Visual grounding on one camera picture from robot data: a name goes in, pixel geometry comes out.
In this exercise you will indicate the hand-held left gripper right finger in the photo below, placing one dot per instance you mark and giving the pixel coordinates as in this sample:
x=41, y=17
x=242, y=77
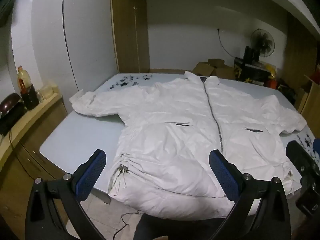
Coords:
x=223, y=173

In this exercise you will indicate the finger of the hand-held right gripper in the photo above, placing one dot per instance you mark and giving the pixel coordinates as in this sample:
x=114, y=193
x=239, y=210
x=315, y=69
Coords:
x=298, y=157

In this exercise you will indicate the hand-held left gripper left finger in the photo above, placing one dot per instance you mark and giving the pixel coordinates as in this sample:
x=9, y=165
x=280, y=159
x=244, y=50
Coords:
x=92, y=173

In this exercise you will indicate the white zip jacket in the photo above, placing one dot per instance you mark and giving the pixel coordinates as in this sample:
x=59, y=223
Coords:
x=175, y=120

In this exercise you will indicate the wooden cabinet with pale top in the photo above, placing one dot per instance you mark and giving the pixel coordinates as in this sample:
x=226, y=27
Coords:
x=27, y=145

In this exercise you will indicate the person's dark pants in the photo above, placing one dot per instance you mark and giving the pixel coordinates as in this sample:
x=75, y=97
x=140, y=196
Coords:
x=175, y=228

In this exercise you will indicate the yellow plastic object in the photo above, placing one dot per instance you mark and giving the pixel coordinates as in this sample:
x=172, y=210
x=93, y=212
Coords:
x=271, y=71

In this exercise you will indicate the white plastic container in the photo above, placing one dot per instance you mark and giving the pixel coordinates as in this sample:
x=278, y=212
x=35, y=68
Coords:
x=55, y=88

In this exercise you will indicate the clear glass jar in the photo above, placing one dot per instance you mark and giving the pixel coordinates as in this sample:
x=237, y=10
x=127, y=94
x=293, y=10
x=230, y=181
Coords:
x=45, y=92

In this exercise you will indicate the black and yellow case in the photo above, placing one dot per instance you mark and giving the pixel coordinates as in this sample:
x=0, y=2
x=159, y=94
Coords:
x=252, y=72

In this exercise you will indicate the dark sauce bottle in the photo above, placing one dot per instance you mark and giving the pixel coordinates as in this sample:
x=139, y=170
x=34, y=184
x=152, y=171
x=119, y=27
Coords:
x=30, y=97

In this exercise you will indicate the dark red rice cooker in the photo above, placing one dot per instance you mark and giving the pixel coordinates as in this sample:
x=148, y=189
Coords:
x=11, y=110

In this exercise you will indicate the cooking oil bottle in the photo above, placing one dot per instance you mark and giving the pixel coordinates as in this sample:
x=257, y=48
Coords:
x=22, y=77

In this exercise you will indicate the black electric fan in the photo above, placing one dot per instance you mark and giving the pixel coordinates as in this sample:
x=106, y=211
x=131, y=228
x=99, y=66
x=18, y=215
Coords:
x=263, y=42

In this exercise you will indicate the large brown cardboard box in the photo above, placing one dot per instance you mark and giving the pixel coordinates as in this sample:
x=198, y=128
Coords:
x=126, y=30

